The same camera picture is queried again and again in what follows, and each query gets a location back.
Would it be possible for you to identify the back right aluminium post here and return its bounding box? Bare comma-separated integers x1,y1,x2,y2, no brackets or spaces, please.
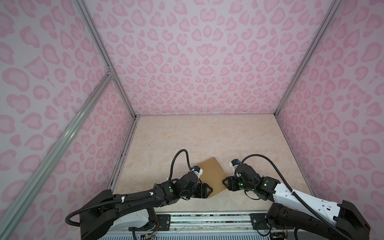
274,0,345,119

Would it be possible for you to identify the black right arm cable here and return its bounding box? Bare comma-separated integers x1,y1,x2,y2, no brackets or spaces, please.
239,154,353,240

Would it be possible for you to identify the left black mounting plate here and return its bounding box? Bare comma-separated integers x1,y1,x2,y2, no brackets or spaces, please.
128,214,171,232

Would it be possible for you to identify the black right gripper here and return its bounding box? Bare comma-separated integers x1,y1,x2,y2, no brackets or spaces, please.
219,176,255,192

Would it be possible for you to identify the back left aluminium post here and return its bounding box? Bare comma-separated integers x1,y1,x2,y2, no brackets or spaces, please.
73,0,136,119

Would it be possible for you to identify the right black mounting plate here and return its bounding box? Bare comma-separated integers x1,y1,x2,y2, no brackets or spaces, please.
250,213,270,231

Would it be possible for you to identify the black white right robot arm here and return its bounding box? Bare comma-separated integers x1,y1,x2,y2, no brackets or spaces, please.
223,160,371,240

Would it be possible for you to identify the aluminium post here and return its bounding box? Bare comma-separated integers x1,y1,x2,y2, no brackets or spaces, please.
73,0,136,119
274,0,345,119

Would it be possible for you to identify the left aluminium frame strut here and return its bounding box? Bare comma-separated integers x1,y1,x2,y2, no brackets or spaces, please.
1,73,114,240

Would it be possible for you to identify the brown cardboard box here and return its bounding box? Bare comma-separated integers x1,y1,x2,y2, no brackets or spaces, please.
198,158,227,198

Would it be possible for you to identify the black mounting plate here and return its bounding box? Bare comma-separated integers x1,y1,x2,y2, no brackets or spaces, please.
128,214,171,232
250,213,270,231

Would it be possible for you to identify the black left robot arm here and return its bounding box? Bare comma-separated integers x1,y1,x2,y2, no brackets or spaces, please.
80,172,213,240

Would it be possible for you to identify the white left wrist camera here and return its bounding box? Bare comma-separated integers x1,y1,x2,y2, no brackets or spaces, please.
192,166,203,179

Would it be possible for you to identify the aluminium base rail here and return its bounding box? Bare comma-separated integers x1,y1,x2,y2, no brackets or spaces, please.
79,209,346,240

